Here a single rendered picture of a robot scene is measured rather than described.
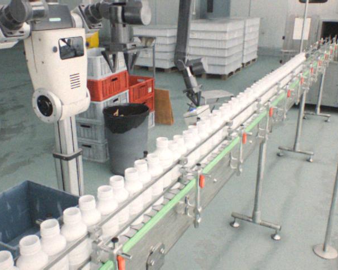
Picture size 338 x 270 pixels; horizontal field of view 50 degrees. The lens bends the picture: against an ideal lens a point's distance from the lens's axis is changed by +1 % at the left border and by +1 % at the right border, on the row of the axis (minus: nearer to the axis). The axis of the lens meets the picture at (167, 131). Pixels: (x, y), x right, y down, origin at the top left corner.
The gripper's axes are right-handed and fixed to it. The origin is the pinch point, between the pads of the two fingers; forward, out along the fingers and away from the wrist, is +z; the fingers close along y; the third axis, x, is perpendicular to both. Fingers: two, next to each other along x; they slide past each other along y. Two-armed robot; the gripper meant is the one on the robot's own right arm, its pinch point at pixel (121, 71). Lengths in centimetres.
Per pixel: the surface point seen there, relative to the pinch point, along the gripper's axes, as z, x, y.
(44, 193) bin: 49, -9, -33
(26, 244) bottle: 25, -54, 13
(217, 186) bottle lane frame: 54, 37, 20
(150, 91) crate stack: 88, 293, -169
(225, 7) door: 1, 1024, -339
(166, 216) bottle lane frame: 43.7, -7.8, 20.1
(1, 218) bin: 55, -22, -42
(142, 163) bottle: 25.0, -11.3, 14.0
